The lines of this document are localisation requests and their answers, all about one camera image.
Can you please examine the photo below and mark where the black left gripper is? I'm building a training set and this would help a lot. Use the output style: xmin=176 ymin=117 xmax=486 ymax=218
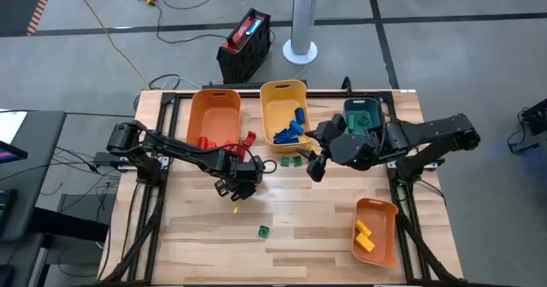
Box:
xmin=214 ymin=156 xmax=265 ymax=202

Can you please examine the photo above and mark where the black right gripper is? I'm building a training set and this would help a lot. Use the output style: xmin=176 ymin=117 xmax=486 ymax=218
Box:
xmin=297 ymin=114 xmax=379 ymax=184

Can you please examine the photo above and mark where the yellow plastic bin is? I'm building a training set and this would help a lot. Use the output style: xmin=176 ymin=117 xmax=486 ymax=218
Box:
xmin=259 ymin=79 xmax=313 ymax=154

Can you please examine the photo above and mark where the large orange plastic bin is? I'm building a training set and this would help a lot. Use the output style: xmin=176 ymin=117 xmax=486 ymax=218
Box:
xmin=185 ymin=88 xmax=243 ymax=154

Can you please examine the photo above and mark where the yellow toy block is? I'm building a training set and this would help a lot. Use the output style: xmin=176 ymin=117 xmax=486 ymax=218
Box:
xmin=355 ymin=232 xmax=376 ymax=254

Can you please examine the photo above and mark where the teal plastic bin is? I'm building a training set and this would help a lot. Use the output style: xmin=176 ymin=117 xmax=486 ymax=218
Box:
xmin=343 ymin=97 xmax=384 ymax=137

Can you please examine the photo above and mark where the small orange plastic bin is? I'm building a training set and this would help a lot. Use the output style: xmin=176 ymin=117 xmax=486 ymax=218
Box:
xmin=350 ymin=197 xmax=400 ymax=268

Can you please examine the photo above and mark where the black and red battery box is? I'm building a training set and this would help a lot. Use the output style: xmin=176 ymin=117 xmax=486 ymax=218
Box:
xmin=215 ymin=8 xmax=273 ymax=85

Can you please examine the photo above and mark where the black power adapter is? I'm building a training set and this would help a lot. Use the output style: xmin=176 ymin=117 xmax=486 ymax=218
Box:
xmin=92 ymin=151 xmax=115 ymax=167

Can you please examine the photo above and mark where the red power unit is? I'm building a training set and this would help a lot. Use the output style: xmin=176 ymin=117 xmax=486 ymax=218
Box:
xmin=221 ymin=15 xmax=266 ymax=53

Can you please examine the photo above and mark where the white tower fan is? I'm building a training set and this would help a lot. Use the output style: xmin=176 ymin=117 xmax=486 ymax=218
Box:
xmin=282 ymin=0 xmax=320 ymax=66

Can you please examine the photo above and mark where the black desk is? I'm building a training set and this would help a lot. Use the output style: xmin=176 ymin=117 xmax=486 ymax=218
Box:
xmin=0 ymin=109 xmax=68 ymax=242

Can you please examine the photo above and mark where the tablet screen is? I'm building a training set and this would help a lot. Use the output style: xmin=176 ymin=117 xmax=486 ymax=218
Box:
xmin=0 ymin=140 xmax=29 ymax=165

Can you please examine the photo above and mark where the black screen device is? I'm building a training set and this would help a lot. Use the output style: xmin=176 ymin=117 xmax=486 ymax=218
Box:
xmin=0 ymin=188 xmax=18 ymax=232

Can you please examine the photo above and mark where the white paper sheet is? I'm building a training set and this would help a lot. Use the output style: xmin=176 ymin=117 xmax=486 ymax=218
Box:
xmin=0 ymin=109 xmax=27 ymax=145

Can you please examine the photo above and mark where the hazard striped floor mat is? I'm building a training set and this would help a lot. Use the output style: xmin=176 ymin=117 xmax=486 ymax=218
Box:
xmin=0 ymin=0 xmax=61 ymax=37

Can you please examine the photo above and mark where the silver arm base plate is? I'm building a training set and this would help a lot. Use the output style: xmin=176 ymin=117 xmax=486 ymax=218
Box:
xmin=385 ymin=158 xmax=438 ymax=172
xmin=115 ymin=156 xmax=170 ymax=172

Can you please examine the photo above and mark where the black floor cable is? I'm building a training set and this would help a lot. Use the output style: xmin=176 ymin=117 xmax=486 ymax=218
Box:
xmin=154 ymin=0 xmax=230 ymax=45

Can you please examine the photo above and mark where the yellow extension cable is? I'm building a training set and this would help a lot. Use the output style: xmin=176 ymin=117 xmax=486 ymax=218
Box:
xmin=67 ymin=0 xmax=151 ymax=91

